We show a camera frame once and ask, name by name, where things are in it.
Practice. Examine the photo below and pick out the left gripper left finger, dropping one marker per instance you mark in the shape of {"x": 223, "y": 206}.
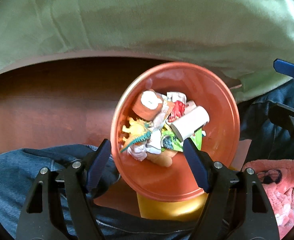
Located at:
{"x": 42, "y": 217}

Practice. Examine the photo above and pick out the yellow stool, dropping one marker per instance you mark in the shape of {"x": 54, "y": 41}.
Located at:
{"x": 169, "y": 208}

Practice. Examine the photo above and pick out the orange plastic trash bin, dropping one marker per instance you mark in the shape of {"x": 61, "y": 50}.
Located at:
{"x": 216, "y": 114}

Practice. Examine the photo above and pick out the orange roll with white top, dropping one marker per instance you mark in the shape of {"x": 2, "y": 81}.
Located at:
{"x": 147, "y": 105}

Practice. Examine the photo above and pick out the green bed blanket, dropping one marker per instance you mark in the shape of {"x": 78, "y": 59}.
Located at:
{"x": 239, "y": 38}

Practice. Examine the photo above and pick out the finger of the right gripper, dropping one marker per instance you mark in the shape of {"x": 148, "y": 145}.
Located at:
{"x": 284, "y": 67}

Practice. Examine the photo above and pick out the yellow dinosaur toy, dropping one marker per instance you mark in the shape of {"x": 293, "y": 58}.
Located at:
{"x": 139, "y": 131}

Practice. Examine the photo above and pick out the red white carton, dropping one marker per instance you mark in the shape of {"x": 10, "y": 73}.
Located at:
{"x": 180, "y": 105}

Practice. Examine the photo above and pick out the green yellow snack bag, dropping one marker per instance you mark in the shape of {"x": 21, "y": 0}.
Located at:
{"x": 169, "y": 141}

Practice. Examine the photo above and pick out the pink fuzzy sleeve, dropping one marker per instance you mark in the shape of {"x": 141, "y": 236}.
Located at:
{"x": 277, "y": 178}

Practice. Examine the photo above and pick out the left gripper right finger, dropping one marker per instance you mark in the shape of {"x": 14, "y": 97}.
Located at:
{"x": 237, "y": 206}

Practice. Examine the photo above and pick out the white paper cup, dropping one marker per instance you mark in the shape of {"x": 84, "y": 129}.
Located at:
{"x": 190, "y": 123}

